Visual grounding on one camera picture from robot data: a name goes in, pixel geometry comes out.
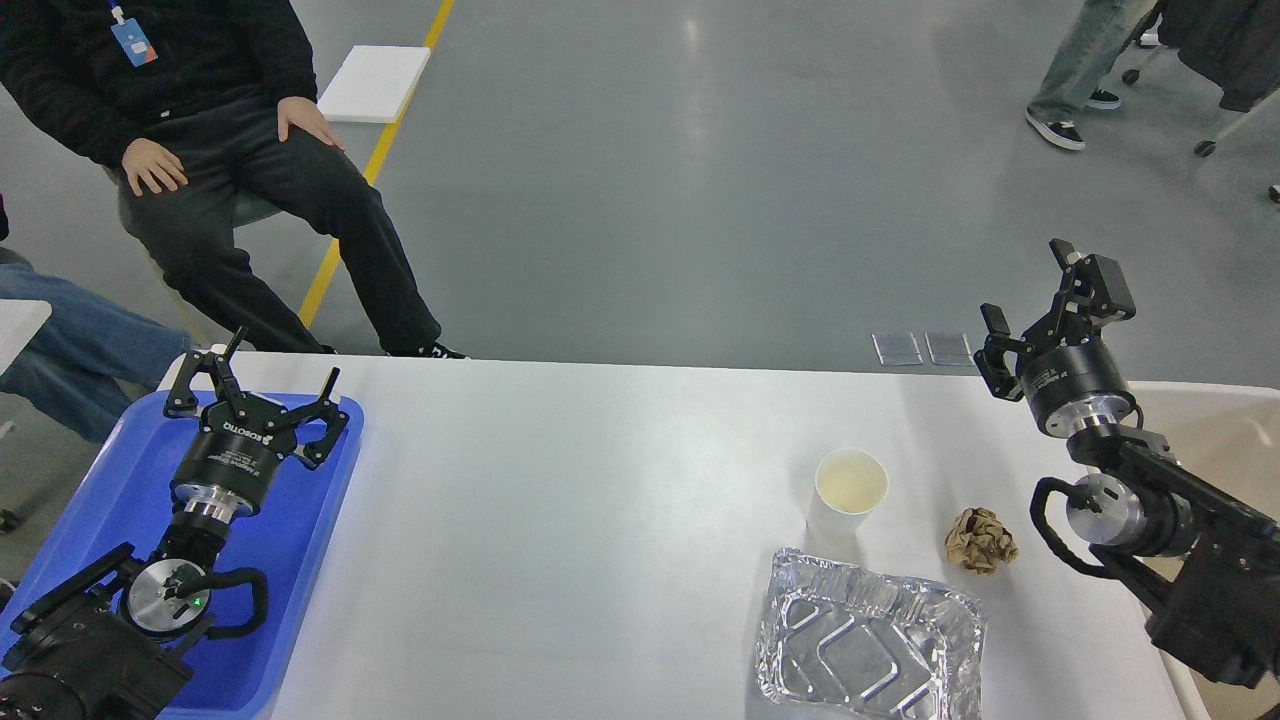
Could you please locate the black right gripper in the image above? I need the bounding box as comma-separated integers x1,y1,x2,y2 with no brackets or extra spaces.
974,238,1138,439

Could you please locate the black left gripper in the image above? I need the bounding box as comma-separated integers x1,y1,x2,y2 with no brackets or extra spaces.
163,325,351,519

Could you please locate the white paper cup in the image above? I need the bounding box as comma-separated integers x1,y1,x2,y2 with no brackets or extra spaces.
806,448,890,538

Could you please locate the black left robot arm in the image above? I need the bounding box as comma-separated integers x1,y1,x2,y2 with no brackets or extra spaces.
3,348,364,719

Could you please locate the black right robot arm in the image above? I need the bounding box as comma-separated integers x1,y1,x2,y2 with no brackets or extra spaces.
974,240,1279,688

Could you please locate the right floor plate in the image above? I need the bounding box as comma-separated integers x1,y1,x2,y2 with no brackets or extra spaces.
924,331,975,366

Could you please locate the floor plate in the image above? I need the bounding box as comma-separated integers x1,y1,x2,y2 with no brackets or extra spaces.
924,331,975,366
870,332,924,366

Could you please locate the left floor plate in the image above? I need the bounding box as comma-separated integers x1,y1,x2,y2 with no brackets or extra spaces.
870,332,924,366

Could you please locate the blue plastic tray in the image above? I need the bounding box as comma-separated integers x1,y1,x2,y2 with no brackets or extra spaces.
3,392,364,719

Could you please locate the person in blue jeans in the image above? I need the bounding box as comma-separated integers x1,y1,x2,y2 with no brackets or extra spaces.
1,249,196,445

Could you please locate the grey chair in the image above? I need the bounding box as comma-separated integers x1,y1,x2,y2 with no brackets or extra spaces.
100,165,285,331

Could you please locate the crumpled brown paper ball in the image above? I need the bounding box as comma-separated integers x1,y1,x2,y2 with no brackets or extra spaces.
943,507,1019,575

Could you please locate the standing person in jeans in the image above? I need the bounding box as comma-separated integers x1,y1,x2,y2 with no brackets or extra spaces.
1025,1,1157,151

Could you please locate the white side table corner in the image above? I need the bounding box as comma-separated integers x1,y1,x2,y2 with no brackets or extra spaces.
0,299,52,374

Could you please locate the seated person in black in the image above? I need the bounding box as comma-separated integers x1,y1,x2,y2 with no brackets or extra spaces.
3,1,456,359

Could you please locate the chair with dark coat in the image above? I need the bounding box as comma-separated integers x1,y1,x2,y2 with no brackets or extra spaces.
1121,1,1279,158

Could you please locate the aluminium foil tray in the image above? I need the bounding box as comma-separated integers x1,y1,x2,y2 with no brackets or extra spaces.
756,548,986,719

